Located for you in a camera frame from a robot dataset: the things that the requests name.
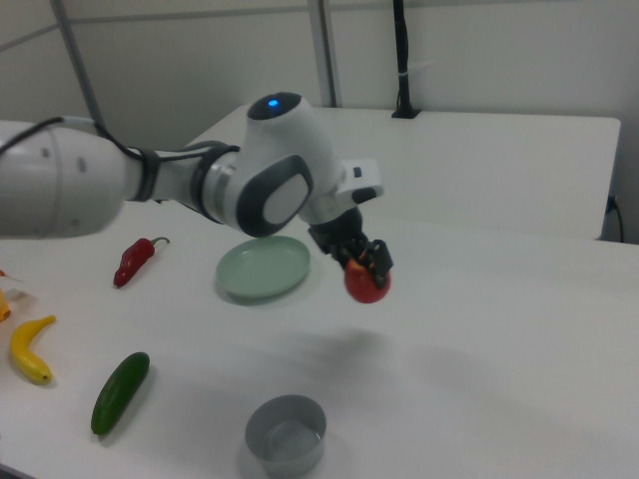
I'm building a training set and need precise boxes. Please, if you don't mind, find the grey partition post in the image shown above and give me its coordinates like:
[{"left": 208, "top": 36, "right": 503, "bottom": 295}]
[{"left": 313, "top": 0, "right": 341, "bottom": 108}]

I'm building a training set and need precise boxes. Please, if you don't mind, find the grey bowl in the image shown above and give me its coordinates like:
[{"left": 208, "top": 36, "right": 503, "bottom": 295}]
[{"left": 244, "top": 394, "right": 328, "bottom": 478}]

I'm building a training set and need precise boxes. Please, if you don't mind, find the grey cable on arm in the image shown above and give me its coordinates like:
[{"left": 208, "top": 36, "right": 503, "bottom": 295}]
[{"left": 0, "top": 115, "right": 242, "bottom": 204}]

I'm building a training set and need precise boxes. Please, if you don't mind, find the yellow banana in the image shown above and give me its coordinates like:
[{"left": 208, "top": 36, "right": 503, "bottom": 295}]
[{"left": 9, "top": 314, "right": 58, "bottom": 385}]

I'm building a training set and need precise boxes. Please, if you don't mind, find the green cucumber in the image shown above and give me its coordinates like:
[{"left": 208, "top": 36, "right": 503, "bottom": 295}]
[{"left": 90, "top": 351, "right": 152, "bottom": 436}]

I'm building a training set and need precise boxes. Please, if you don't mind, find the red apple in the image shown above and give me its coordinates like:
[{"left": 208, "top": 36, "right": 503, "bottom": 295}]
[{"left": 342, "top": 257, "right": 393, "bottom": 305}]

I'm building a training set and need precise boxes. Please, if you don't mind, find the black camera pole with base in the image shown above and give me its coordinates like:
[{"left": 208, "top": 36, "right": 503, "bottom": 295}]
[{"left": 390, "top": 0, "right": 423, "bottom": 120}]

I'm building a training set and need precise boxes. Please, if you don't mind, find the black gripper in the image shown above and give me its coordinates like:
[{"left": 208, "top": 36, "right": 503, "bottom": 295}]
[{"left": 306, "top": 208, "right": 395, "bottom": 289}]

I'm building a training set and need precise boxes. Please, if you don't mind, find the red chili pepper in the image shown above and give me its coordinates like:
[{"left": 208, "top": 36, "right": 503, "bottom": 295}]
[{"left": 112, "top": 236, "right": 172, "bottom": 289}]

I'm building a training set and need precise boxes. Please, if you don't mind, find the pale green plate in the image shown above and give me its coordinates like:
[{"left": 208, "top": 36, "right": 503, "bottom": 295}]
[{"left": 215, "top": 236, "right": 312, "bottom": 301}]

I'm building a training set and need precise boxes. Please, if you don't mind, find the black wall cable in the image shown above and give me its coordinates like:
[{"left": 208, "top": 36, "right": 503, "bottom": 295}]
[{"left": 605, "top": 193, "right": 626, "bottom": 243}]

